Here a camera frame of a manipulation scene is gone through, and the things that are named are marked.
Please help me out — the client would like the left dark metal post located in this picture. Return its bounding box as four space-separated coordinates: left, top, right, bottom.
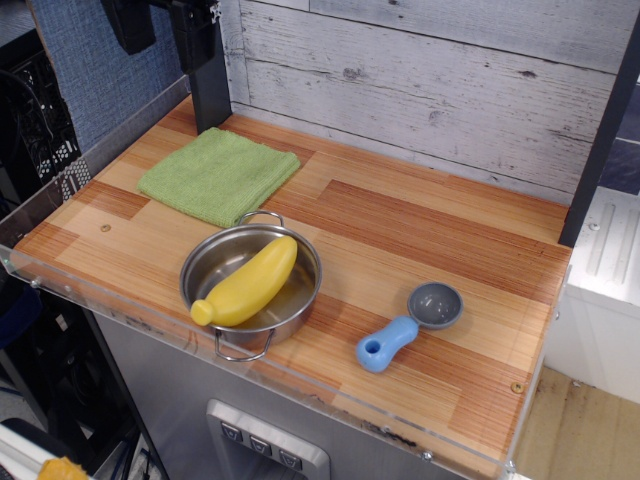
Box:
189 23 232 133

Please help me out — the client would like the silver metal pot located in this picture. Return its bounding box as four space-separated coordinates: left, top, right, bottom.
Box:
180 210 323 362

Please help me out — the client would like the right dark metal post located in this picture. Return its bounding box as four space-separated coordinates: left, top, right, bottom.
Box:
558 15 639 248

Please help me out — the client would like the green folded cloth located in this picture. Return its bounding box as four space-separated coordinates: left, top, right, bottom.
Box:
137 128 300 228

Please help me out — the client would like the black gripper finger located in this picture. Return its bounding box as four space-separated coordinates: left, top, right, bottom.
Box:
169 1 220 74
101 0 156 55

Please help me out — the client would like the dark metal post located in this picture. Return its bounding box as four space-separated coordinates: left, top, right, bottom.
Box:
558 15 639 248
189 23 232 133

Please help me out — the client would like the white ridged block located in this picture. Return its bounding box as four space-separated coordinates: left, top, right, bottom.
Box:
568 187 639 307

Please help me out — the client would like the silver button panel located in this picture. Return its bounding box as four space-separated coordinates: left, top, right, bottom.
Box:
206 399 331 479

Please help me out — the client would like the clear acrylic edge guard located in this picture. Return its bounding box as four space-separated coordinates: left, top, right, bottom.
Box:
1 84 570 479

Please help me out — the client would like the blue grey toy scoop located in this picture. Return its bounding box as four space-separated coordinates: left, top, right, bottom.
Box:
356 282 464 373

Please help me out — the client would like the yellow object at corner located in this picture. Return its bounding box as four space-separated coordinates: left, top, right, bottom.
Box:
36 457 89 480

